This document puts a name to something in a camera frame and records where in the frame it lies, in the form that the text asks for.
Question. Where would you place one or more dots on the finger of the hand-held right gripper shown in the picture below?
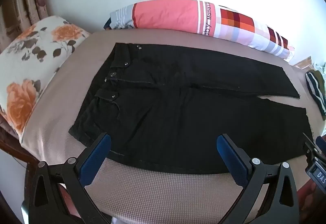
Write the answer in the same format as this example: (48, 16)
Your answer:
(321, 145)
(310, 146)

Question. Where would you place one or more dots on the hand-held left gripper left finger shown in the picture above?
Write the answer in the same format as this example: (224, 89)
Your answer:
(96, 155)

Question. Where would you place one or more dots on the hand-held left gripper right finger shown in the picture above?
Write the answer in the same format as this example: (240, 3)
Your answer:
(231, 158)

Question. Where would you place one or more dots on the black pants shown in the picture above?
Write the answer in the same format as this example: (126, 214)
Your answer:
(178, 117)

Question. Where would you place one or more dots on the dark striped cloth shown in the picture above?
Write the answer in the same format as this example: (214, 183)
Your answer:
(317, 91)

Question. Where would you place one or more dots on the beige bed sheet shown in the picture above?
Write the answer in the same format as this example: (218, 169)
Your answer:
(163, 191)

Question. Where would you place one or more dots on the pale crumpled cloth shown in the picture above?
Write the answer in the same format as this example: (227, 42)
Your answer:
(320, 67)

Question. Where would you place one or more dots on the floral pillow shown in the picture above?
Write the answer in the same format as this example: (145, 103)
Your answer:
(30, 68)

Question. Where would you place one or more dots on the pink checked bolster pillow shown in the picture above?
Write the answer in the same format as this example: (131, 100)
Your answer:
(178, 15)

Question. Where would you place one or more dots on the wooden bed frame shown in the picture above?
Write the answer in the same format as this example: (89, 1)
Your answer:
(14, 146)

